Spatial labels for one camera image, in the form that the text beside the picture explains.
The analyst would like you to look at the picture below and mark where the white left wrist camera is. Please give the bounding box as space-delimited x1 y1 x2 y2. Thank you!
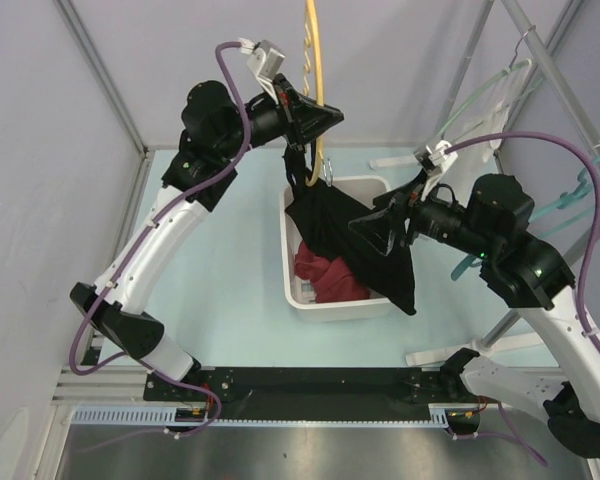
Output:
238 38 286 101

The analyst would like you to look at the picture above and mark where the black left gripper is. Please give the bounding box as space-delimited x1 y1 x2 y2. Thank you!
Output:
216 73 342 160

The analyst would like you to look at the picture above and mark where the white tank top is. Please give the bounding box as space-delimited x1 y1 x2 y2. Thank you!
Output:
451 101 511 165

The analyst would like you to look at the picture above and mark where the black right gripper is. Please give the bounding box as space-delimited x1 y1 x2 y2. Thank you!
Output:
346 167 494 259

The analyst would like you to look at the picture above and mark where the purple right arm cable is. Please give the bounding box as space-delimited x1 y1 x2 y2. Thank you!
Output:
444 130 600 381

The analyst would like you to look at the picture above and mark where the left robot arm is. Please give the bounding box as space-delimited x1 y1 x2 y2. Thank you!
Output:
70 74 344 400

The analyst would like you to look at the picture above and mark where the yellow plastic hanger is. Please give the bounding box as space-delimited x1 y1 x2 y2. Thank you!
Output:
303 0 325 187

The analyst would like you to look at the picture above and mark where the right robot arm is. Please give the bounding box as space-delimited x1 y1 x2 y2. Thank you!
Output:
349 174 600 459

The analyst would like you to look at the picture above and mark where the red tank top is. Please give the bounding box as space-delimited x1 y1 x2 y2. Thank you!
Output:
294 241 371 303

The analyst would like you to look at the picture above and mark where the teal plastic hanger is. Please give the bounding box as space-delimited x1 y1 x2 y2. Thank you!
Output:
450 168 595 281

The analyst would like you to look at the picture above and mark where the pale green plastic hanger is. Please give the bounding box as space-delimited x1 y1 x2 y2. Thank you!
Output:
434 58 536 143

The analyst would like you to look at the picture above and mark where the white plastic basket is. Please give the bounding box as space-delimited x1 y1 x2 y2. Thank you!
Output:
279 175 394 323

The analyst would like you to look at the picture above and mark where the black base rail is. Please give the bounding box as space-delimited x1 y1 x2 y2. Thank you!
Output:
144 366 481 422

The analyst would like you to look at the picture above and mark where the metal clothes rack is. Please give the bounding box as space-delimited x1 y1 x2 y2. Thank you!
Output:
369 0 600 369

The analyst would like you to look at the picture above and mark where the black tank top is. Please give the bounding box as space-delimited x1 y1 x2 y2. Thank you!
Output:
283 147 416 316

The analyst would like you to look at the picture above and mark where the white cable duct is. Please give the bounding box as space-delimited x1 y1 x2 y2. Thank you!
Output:
71 404 478 429

